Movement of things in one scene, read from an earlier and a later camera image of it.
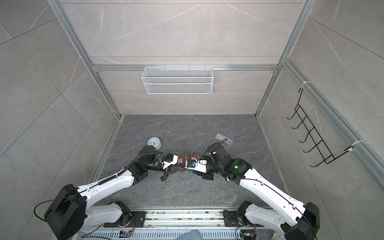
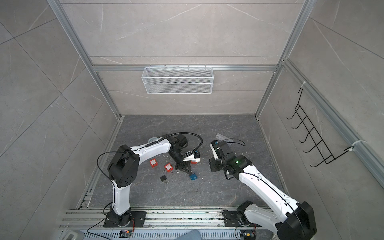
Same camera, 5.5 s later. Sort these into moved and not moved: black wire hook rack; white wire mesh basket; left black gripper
Moved: left black gripper
Not moved: white wire mesh basket; black wire hook rack
